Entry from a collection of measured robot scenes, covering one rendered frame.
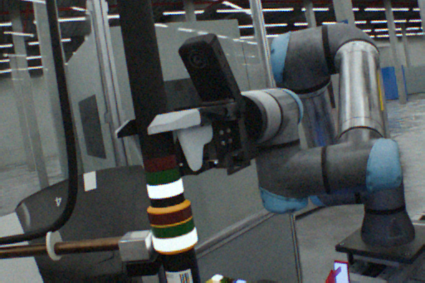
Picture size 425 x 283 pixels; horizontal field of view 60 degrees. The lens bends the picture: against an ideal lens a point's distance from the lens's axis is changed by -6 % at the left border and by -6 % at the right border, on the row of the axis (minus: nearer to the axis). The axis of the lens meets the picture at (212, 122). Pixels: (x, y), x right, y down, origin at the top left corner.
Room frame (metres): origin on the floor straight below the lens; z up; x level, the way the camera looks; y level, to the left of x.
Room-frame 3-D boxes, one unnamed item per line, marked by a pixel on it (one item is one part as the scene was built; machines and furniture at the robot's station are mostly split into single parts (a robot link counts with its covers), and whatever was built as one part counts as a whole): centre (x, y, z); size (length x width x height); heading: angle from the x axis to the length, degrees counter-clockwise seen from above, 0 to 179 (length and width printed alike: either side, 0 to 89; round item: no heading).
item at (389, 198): (1.04, -0.44, 1.20); 0.13 x 0.12 x 0.14; 65
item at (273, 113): (0.55, -0.05, 1.47); 0.08 x 0.05 x 0.08; 57
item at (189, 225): (0.38, 0.06, 1.39); 0.04 x 0.04 x 0.01
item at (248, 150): (0.48, -0.01, 1.46); 0.12 x 0.08 x 0.09; 147
